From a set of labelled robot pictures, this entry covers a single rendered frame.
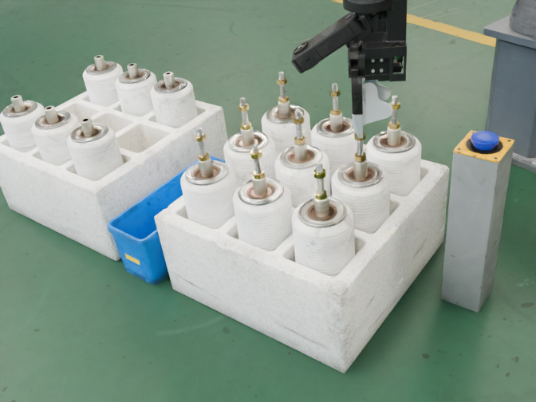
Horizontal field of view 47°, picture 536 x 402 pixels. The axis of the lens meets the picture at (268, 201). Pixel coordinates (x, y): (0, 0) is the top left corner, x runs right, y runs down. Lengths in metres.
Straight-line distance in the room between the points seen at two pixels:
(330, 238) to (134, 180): 0.52
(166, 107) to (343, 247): 0.61
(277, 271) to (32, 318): 0.53
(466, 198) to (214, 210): 0.41
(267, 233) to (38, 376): 0.47
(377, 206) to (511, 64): 0.58
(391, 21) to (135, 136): 0.74
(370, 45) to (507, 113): 0.68
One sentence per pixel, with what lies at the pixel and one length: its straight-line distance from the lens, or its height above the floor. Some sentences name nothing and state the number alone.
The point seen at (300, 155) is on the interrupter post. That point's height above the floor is 0.26.
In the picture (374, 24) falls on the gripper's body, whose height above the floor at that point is 0.51.
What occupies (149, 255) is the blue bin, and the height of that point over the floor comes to 0.08.
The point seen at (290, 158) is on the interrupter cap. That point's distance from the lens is 1.09.
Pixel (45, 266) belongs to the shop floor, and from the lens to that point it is 1.40.
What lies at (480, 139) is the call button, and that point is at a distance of 0.98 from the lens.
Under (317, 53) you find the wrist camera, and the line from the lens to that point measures 0.91.
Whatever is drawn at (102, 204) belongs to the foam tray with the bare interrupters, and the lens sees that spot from 1.26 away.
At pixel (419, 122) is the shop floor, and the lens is 1.71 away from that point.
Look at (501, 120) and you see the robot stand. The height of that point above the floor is 0.09.
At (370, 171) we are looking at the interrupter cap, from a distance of 1.04.
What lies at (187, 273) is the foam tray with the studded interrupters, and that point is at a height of 0.07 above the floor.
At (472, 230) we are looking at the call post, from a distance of 1.05.
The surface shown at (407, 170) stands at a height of 0.22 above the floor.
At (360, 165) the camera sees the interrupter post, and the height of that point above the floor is 0.28.
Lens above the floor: 0.82
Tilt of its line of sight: 35 degrees down
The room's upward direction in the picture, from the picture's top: 7 degrees counter-clockwise
